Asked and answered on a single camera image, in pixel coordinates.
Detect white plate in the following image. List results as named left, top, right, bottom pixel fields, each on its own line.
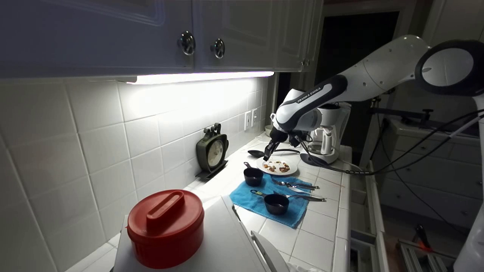
left=256, top=155, right=300, bottom=176

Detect wide cabinet door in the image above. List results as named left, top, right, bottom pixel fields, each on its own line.
left=0, top=0, right=195, bottom=80

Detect red handled tool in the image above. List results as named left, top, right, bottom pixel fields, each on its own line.
left=411, top=223, right=433, bottom=253

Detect silver fork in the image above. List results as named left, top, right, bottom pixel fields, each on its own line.
left=271, top=175, right=315, bottom=187
left=289, top=190, right=327, bottom=204

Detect under-cabinet light strip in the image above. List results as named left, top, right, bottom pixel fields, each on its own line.
left=123, top=69, right=277, bottom=86

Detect narrow white cabinet door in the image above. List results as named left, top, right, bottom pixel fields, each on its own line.
left=275, top=0, right=324, bottom=72

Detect red lidded container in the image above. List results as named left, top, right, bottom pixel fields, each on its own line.
left=126, top=188, right=206, bottom=270

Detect black measuring cup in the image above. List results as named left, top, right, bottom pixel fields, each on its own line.
left=250, top=187, right=290, bottom=216
left=242, top=160, right=265, bottom=187

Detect white drawer cabinet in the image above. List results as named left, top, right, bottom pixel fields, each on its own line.
left=383, top=119, right=484, bottom=228

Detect silver spoon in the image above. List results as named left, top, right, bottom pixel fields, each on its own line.
left=277, top=179, right=322, bottom=191

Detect black ladle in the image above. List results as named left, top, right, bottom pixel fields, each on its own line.
left=247, top=146, right=301, bottom=158

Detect open white drawer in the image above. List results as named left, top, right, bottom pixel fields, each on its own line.
left=346, top=158, right=390, bottom=272

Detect blue cloth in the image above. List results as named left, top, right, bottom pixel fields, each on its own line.
left=228, top=172, right=316, bottom=231

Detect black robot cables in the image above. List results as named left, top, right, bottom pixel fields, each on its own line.
left=301, top=107, right=484, bottom=216

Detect round metal cabinet knob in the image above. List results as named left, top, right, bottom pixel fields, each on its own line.
left=179, top=28, right=197, bottom=57
left=210, top=36, right=227, bottom=60

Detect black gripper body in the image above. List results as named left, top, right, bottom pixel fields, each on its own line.
left=269, top=125, right=293, bottom=148

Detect white coffee maker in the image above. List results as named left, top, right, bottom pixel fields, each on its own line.
left=301, top=102, right=352, bottom=166

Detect brown food pieces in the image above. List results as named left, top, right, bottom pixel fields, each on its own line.
left=262, top=158, right=292, bottom=173

